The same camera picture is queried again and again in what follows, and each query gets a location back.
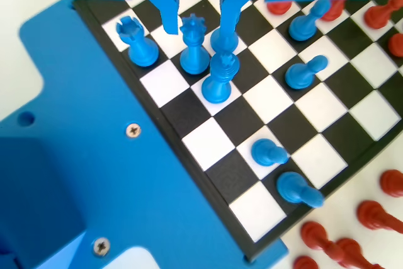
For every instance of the blue plastic chess queen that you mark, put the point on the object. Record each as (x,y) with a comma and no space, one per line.
(193,58)

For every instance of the red pawn chess piece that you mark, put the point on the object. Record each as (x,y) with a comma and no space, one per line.
(378,17)
(333,12)
(351,251)
(278,8)
(313,234)
(305,263)
(396,45)

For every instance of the blue pawn chess piece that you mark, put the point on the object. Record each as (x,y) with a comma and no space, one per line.
(217,44)
(297,77)
(300,28)
(291,187)
(264,152)

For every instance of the blue rook chess piece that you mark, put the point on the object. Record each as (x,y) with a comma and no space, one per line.
(140,48)

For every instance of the red rook chess piece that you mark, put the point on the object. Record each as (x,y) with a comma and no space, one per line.
(392,184)

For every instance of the black and white chessboard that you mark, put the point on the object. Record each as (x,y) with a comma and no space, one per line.
(283,108)

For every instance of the silver Phillips screw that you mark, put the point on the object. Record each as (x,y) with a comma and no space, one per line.
(101,246)
(133,130)

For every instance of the blue base plate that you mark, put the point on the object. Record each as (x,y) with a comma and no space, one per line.
(94,155)

